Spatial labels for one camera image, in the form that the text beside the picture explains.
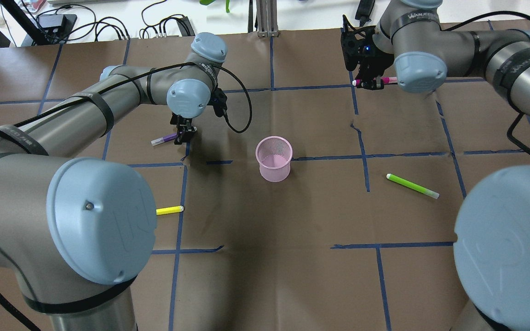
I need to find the pink pen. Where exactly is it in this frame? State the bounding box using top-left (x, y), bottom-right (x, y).
top-left (351, 77), bottom-right (398, 90)

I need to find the pink mesh cup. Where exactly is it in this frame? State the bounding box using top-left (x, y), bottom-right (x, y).
top-left (256, 136), bottom-right (293, 183)

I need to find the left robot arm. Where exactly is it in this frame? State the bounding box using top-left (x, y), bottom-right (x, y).
top-left (0, 32), bottom-right (228, 331)

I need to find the purple pen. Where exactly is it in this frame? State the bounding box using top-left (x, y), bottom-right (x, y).
top-left (150, 133), bottom-right (178, 146)

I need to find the yellow pen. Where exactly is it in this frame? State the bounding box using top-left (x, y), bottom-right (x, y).
top-left (156, 205), bottom-right (185, 216)

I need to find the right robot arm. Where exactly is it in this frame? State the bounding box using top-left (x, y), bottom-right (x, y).
top-left (340, 0), bottom-right (530, 331)

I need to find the aluminium frame post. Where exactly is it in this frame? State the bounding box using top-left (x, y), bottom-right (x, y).
top-left (255, 0), bottom-right (279, 38)

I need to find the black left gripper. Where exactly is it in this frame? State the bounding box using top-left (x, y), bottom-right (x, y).
top-left (170, 87), bottom-right (227, 145)

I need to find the green pen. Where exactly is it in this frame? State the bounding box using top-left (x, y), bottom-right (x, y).
top-left (386, 173), bottom-right (440, 199)

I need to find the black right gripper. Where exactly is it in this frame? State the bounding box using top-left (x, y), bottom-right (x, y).
top-left (341, 16), bottom-right (395, 91)

